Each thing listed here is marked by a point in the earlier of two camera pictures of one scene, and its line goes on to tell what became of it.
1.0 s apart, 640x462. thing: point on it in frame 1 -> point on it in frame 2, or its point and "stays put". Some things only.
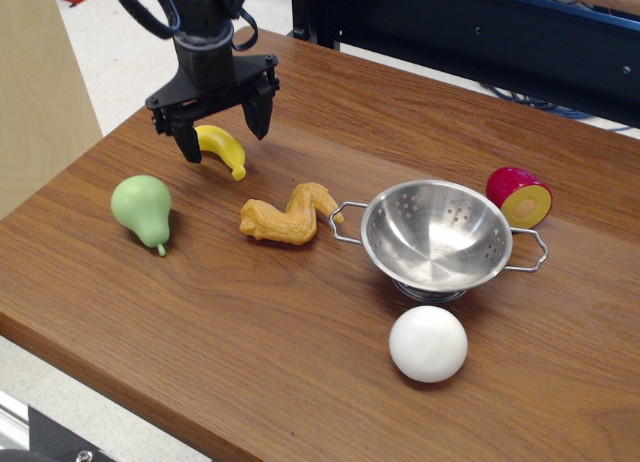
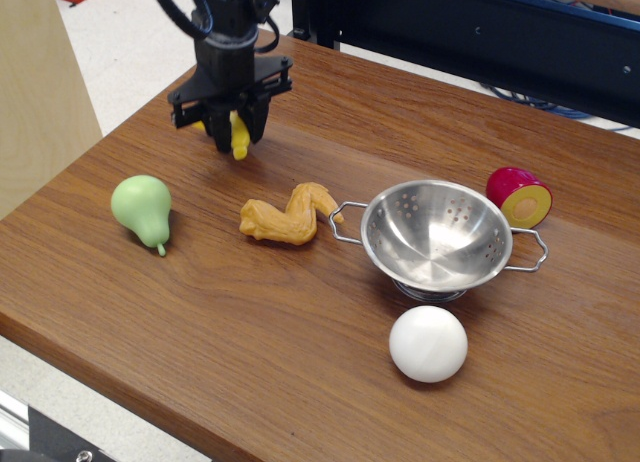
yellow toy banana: x=214 y=140 -> x=239 y=135
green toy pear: x=142 y=203 stays put
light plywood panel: x=48 y=117 stays put
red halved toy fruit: x=525 y=198 stays put
